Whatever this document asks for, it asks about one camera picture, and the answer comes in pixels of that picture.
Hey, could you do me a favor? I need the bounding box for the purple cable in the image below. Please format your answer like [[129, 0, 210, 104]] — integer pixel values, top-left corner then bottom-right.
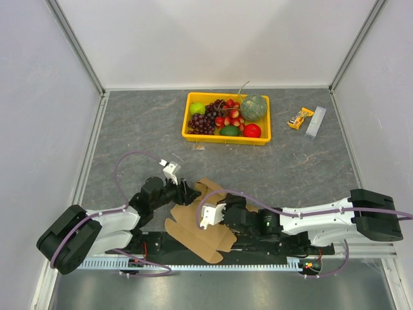
[[51, 150, 174, 278], [196, 189, 413, 279]]

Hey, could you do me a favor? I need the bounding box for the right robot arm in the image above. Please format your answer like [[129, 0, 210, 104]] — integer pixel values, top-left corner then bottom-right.
[[222, 189, 403, 254]]

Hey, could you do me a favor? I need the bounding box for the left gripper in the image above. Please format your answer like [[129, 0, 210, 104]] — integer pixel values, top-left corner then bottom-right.
[[151, 174, 201, 210]]

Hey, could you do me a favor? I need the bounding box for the right aluminium frame post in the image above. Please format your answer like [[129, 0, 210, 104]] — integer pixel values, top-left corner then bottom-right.
[[328, 0, 388, 94]]

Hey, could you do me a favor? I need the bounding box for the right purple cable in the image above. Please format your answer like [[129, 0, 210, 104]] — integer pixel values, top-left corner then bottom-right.
[[196, 189, 413, 279]]

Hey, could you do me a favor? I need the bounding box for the green avocado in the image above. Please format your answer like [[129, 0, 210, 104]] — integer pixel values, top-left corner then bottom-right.
[[219, 125, 241, 137]]

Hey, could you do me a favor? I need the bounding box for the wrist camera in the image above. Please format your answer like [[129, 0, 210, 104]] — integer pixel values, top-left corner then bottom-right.
[[199, 203, 227, 230], [159, 160, 181, 185]]

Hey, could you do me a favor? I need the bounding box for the aluminium frame post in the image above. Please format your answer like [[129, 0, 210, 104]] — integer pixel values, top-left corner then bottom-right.
[[45, 0, 106, 96], [328, 0, 388, 94]]

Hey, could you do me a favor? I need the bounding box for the green apple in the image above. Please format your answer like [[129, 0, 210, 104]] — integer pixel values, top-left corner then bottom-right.
[[189, 102, 206, 116]]

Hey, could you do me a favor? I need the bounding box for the purple grape bunch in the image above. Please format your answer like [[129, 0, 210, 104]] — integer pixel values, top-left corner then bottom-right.
[[187, 101, 217, 135]]

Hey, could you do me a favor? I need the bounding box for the red tomato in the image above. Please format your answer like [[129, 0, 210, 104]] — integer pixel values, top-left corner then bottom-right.
[[243, 123, 261, 138]]

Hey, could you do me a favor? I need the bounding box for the slotted cable duct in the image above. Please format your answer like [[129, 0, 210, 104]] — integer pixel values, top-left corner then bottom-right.
[[78, 255, 303, 272]]

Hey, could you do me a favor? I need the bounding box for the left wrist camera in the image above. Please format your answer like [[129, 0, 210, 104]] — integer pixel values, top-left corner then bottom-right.
[[159, 160, 181, 185]]

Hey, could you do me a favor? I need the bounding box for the yellow candy bar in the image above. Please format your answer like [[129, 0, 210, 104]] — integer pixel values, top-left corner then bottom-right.
[[287, 107, 314, 130]]

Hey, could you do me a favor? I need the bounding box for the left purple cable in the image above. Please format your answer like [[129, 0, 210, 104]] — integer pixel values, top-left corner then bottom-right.
[[51, 150, 174, 278]]

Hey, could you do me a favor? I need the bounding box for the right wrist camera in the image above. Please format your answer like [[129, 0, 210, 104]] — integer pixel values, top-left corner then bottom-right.
[[199, 203, 227, 230]]

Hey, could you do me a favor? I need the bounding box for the left aluminium frame post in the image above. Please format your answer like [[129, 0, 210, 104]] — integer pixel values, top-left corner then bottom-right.
[[45, 0, 106, 96]]

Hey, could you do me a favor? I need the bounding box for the brown cardboard box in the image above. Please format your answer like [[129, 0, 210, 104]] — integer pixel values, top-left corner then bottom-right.
[[165, 178, 237, 264]]

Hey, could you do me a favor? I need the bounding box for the green netted melon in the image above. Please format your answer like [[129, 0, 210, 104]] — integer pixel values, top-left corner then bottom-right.
[[237, 81, 267, 122]]

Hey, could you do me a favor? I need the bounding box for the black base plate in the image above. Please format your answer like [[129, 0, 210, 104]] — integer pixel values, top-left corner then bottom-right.
[[125, 232, 335, 265]]

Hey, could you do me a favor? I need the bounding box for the red strawberry cluster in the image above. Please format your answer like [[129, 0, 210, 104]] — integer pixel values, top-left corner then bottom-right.
[[214, 99, 245, 128]]

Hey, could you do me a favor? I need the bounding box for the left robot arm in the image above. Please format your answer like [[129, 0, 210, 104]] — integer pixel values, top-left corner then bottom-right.
[[36, 177, 201, 275]]

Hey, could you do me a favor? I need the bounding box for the grey slim box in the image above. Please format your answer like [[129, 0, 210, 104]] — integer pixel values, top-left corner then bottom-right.
[[304, 107, 327, 141]]

